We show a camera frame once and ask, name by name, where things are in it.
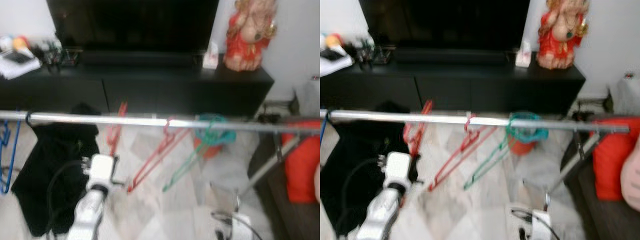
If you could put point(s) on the red fortune god figurine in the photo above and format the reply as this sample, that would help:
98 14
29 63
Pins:
560 42
247 45

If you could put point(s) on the teal bin liner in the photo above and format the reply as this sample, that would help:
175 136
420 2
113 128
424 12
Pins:
530 134
220 136

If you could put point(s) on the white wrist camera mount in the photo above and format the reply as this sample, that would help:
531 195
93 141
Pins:
397 167
101 170
240 227
542 225

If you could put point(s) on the black TV console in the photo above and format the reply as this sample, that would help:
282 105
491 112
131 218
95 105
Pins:
165 92
475 90

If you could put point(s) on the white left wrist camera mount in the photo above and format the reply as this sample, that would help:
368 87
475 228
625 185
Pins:
397 167
101 170

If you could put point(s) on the orange round plush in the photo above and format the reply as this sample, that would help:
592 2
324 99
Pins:
334 40
20 42

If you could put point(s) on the black printed t-shirt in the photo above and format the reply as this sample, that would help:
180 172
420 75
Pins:
360 160
50 165

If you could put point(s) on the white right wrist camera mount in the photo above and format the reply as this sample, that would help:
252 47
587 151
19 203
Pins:
240 227
542 225

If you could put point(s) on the green plastic hanger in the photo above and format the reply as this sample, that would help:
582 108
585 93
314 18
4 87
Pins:
492 162
192 160

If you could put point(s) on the black wallet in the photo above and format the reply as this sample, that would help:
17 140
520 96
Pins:
18 57

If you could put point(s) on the red cushion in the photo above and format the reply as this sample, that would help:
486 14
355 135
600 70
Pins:
612 165
302 165

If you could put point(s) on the blue plastic hanger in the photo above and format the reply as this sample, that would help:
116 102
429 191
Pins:
6 189
325 132

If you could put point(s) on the silver clothes rack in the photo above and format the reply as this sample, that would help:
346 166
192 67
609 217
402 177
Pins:
400 116
100 119

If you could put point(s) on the white round plush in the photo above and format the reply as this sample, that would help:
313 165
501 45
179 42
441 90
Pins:
5 42

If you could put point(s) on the black desk tray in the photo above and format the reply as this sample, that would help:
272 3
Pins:
62 56
375 54

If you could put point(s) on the black television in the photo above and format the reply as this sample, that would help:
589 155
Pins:
135 22
445 22

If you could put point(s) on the dark brown sofa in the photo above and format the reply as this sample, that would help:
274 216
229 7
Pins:
590 220
280 215

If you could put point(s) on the red plastic hanger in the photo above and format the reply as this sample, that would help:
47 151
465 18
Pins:
115 135
417 135
165 142
467 142

